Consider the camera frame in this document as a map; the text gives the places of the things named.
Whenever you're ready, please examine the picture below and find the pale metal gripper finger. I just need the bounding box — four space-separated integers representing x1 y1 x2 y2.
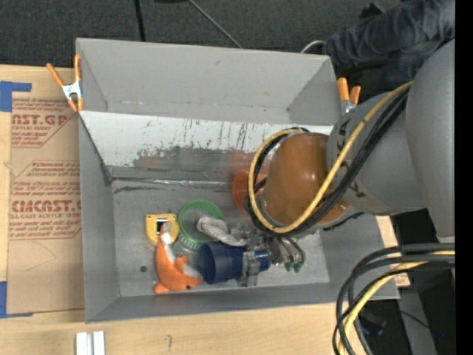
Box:
242 250 262 275
237 272 259 288

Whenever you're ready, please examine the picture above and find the dark blue plastic cup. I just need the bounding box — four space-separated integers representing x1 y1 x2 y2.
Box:
198 241 271 285

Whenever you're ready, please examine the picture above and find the orange plastic cup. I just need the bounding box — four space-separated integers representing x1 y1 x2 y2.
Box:
232 169 268 212

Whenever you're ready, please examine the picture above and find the clear jar with green rim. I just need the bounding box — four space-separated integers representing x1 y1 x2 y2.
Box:
172 199 225 263

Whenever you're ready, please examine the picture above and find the orange and white toy fish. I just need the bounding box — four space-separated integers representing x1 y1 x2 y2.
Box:
153 221 204 295

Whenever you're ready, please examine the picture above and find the yellow tape measure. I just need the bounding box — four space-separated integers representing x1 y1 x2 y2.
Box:
145 213 180 247

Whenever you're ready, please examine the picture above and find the grey metal bin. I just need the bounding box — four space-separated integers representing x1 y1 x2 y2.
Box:
75 38 401 324

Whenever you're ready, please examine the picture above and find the brown cardboard board, red print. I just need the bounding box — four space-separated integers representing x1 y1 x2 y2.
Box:
0 64 86 320

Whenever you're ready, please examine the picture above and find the person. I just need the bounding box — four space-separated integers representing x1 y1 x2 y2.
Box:
324 0 456 101

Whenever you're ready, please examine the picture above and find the white knotted rope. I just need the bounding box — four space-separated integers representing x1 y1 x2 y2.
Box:
196 215 248 247

